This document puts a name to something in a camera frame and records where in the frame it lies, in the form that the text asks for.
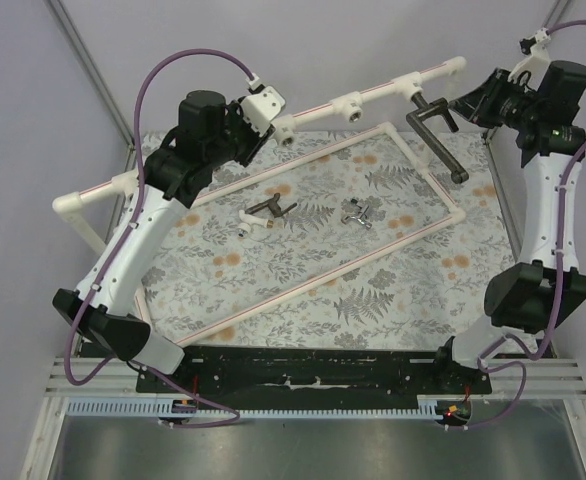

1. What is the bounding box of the white cable duct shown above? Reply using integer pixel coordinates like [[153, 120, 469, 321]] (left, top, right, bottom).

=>
[[65, 394, 437, 420]]

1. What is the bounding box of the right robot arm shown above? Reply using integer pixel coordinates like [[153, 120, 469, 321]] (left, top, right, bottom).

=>
[[434, 60, 586, 378]]

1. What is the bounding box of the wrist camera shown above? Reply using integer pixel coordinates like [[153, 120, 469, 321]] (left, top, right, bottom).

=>
[[508, 28, 551, 87], [239, 75, 286, 135]]

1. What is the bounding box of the floral table mat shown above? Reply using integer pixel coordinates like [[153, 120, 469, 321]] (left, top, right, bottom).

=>
[[140, 132, 513, 350]]

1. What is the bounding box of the dark long faucet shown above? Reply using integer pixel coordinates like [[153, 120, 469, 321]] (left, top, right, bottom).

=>
[[406, 92, 469, 184]]

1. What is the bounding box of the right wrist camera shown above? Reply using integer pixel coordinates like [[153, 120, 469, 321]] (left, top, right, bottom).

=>
[[508, 28, 551, 87]]

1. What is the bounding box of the white pipe frame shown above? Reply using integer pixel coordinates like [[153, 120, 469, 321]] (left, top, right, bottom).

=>
[[51, 56, 469, 346]]

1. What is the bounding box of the white plastic faucet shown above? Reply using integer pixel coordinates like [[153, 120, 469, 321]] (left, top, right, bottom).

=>
[[238, 210, 274, 238]]

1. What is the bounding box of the chrome faucet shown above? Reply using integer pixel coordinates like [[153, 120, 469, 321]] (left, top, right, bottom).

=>
[[341, 198, 372, 230]]

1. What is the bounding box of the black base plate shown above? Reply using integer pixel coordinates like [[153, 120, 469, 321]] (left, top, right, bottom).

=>
[[135, 342, 494, 406]]

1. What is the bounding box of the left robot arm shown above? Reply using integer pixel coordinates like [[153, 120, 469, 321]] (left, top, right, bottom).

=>
[[52, 87, 285, 374]]

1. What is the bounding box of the dark short faucet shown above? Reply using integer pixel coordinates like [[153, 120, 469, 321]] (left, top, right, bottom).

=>
[[245, 192, 297, 218]]

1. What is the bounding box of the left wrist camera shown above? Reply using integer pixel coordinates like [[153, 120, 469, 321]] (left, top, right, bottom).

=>
[[239, 75, 286, 135]]

